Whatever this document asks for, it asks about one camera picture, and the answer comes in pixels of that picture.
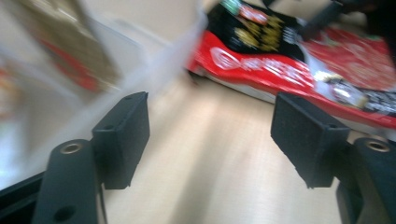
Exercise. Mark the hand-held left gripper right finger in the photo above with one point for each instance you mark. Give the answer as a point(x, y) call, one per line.
point(305, 137)

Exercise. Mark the red and black food packet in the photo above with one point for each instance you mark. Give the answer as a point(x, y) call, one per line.
point(280, 68)

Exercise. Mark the gold foil packet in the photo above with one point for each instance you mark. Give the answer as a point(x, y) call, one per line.
point(77, 49)

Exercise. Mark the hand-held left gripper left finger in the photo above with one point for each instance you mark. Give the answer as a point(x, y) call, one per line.
point(124, 140)

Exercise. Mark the clear plastic container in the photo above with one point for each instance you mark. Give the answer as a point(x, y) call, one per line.
point(155, 68)

